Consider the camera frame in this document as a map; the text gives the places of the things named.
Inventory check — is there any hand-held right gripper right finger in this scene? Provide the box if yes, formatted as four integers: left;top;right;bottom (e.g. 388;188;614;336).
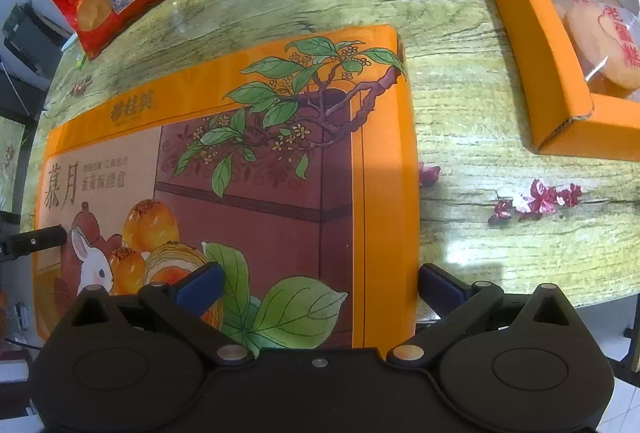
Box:
387;264;568;369

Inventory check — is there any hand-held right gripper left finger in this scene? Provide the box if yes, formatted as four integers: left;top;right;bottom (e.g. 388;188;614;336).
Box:
74;262;253;368

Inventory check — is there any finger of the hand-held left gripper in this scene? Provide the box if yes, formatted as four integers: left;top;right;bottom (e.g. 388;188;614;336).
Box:
0;224;68;264

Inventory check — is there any orange printed box lid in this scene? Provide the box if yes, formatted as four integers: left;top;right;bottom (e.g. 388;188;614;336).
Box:
32;24;420;350

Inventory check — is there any orange cardboard box tray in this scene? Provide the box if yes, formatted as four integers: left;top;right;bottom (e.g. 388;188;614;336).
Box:
459;0;640;160

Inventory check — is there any round pastry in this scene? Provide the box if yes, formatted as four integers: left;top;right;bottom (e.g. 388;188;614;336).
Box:
557;0;640;101

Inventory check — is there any wood-grain side panel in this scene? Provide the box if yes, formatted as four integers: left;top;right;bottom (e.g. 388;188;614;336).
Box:
0;113;33;214

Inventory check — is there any black device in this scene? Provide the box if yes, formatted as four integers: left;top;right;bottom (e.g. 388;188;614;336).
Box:
2;2;76;89

